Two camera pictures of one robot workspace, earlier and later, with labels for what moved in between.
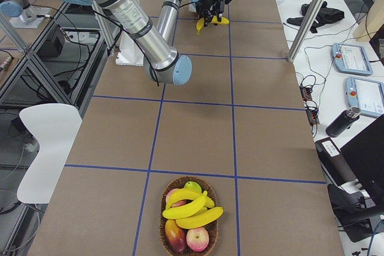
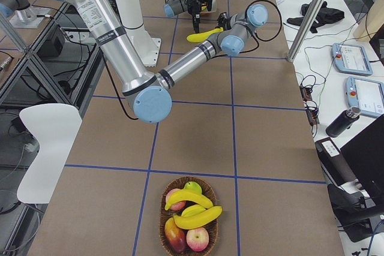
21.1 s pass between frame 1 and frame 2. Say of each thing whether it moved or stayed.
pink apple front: stayed
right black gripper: moved
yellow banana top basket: stayed
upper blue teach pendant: stayed
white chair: stayed
